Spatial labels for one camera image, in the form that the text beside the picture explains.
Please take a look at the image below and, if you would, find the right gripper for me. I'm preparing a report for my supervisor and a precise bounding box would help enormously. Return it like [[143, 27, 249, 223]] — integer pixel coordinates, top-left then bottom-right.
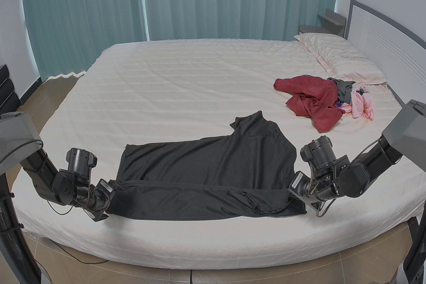
[[288, 171, 335, 210]]

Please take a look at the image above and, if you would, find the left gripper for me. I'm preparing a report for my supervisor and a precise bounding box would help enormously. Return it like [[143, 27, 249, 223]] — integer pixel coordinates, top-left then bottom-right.
[[85, 179, 124, 223]]

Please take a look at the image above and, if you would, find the black T-shirt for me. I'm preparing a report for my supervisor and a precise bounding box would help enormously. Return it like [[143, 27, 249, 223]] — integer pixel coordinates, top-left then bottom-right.
[[108, 110, 307, 221]]

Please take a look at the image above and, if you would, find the bed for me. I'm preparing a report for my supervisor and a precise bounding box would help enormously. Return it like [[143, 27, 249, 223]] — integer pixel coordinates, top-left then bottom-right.
[[15, 0, 426, 273]]

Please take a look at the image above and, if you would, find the dark red garment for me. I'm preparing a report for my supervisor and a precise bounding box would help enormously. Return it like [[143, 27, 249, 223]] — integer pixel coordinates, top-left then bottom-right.
[[274, 75, 345, 134]]

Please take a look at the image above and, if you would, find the pink garment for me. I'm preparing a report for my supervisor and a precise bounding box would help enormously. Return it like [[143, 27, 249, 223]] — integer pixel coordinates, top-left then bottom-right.
[[343, 83, 376, 122]]

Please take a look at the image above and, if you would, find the grey garment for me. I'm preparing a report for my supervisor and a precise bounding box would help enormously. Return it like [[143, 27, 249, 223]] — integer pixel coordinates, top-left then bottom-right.
[[327, 77, 359, 107]]

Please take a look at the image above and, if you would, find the cream pillow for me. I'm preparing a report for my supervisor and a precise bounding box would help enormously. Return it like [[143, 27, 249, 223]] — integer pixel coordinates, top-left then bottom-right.
[[294, 32, 389, 86]]

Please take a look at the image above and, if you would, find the grey bedside table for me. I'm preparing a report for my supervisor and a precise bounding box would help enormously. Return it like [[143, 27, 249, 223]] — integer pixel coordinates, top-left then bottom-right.
[[298, 9, 347, 38]]

